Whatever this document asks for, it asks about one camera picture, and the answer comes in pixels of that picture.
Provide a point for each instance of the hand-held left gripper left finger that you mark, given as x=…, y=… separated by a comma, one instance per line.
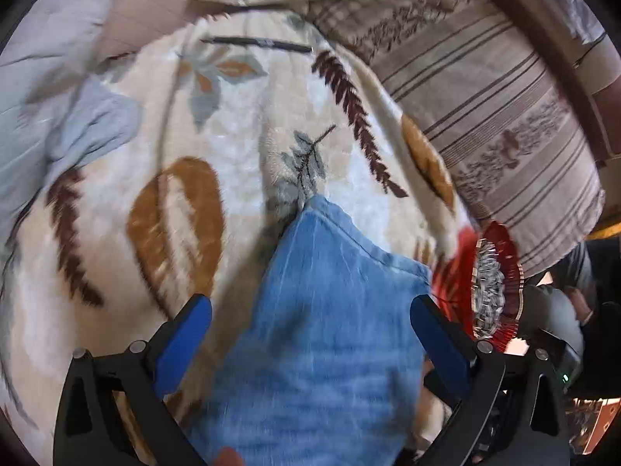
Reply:
x=184, y=344

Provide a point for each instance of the blue denim pants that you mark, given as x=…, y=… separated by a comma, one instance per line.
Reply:
x=315, y=349

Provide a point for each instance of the light grey sheet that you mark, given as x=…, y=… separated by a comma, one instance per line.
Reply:
x=39, y=82

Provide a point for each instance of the cream leaf print blanket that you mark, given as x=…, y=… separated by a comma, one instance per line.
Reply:
x=252, y=107

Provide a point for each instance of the sunflower seeds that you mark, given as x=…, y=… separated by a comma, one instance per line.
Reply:
x=487, y=286

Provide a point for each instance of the black pen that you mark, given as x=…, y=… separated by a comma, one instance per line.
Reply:
x=257, y=42

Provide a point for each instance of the striped beige pillow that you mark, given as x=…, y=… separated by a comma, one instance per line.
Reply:
x=485, y=107

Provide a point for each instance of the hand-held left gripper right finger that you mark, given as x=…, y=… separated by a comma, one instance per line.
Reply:
x=441, y=349

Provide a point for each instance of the red patterned cloth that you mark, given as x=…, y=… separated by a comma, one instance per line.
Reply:
x=499, y=242

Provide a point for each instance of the grey crumpled cloth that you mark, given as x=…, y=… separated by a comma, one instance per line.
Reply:
x=572, y=5

